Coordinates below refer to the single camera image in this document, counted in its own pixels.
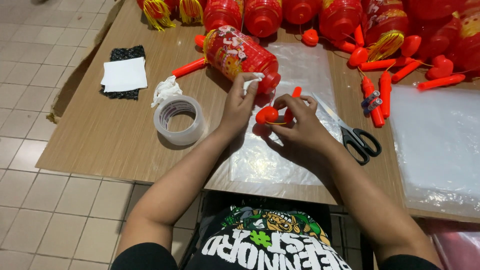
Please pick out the person's right hand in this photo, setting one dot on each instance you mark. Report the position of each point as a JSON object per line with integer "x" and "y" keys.
{"x": 303, "y": 131}

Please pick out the person's left hand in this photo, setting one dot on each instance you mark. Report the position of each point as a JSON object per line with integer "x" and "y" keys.
{"x": 237, "y": 108}

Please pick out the small white tissue piece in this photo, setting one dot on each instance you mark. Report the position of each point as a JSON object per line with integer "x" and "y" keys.
{"x": 248, "y": 83}

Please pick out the red heart pendant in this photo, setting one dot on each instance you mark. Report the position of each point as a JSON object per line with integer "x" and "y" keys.
{"x": 410, "y": 45}
{"x": 358, "y": 57}
{"x": 310, "y": 37}
{"x": 265, "y": 114}
{"x": 440, "y": 68}

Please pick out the red printed plastic lantern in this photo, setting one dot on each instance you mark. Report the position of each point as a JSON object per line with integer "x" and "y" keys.
{"x": 240, "y": 56}

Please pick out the red lantern stick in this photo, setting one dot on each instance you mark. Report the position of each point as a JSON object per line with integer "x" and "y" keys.
{"x": 189, "y": 67}

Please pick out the clear plastic bag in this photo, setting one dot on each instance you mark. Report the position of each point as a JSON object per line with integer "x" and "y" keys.
{"x": 296, "y": 67}

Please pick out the crumpled white tissue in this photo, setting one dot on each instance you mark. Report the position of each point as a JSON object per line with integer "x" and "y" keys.
{"x": 167, "y": 90}

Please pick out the clear tape roll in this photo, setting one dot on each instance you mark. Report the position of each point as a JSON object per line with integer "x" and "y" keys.
{"x": 165, "y": 127}

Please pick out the small battery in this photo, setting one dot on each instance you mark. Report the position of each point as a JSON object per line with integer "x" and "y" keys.
{"x": 373, "y": 105}
{"x": 370, "y": 98}

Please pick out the group of red sticks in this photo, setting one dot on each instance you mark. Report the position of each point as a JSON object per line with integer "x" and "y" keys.
{"x": 385, "y": 93}

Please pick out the yellow tassel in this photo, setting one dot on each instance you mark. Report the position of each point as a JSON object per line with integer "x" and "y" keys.
{"x": 191, "y": 12}
{"x": 157, "y": 15}
{"x": 385, "y": 45}

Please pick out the white paper square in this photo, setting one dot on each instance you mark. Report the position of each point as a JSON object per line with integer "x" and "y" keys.
{"x": 124, "y": 74}

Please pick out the black printed t-shirt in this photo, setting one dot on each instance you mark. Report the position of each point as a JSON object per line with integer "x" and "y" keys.
{"x": 262, "y": 243}

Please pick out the row of red lanterns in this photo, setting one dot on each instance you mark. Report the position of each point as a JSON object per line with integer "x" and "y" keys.
{"x": 337, "y": 15}

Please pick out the black bubble wrap piece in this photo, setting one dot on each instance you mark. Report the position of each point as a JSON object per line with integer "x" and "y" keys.
{"x": 125, "y": 52}

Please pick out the stack of clear plastic bags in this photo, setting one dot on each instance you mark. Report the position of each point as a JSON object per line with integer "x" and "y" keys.
{"x": 435, "y": 142}

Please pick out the brown cardboard sheet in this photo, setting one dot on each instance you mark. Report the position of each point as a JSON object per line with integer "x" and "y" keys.
{"x": 71, "y": 86}

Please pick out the pink plastic bag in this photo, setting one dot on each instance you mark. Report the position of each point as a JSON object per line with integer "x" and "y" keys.
{"x": 455, "y": 247}

